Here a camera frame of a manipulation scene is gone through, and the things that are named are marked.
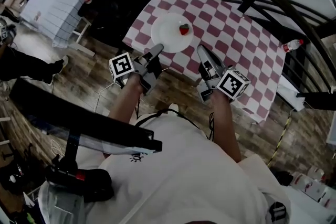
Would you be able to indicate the plain white table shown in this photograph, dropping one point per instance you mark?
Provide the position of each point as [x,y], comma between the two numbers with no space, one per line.
[309,212]

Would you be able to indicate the black equipment bag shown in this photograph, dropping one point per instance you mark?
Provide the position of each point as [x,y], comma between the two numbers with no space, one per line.
[15,178]

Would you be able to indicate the white board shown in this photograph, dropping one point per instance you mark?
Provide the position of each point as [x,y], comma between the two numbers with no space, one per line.
[288,91]

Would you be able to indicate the person's white shirt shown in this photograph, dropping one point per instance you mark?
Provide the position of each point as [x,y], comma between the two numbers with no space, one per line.
[183,178]

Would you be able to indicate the person's right white shoe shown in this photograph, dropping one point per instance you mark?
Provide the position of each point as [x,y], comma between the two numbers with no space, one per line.
[173,107]

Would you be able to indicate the red strawberry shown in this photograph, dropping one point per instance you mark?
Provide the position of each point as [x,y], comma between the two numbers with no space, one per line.
[184,30]

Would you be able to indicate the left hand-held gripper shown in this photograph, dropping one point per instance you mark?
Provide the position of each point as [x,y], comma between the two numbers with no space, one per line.
[121,66]

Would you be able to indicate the person's left forearm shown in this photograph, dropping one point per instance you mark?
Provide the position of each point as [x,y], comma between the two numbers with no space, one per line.
[123,102]

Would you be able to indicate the red white checkered table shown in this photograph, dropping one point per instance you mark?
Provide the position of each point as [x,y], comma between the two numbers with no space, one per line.
[223,34]

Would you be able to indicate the person's right forearm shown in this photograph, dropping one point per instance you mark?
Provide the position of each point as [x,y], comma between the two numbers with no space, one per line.
[225,126]

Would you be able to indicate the white carton red print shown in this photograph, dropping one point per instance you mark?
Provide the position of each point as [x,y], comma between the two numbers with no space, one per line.
[307,185]
[329,199]
[316,171]

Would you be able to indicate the black mount base red button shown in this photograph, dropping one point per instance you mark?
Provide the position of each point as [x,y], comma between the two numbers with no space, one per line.
[92,183]

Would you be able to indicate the black monitor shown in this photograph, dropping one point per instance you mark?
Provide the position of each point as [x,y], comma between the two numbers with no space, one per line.
[78,120]

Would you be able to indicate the white round plate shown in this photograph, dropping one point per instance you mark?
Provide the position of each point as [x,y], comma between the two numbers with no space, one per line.
[168,34]

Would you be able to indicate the white grid-pattern table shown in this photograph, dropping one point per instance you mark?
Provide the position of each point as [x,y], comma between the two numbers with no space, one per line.
[57,2]

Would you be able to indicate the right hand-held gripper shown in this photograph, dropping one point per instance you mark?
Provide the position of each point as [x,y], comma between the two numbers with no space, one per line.
[232,84]

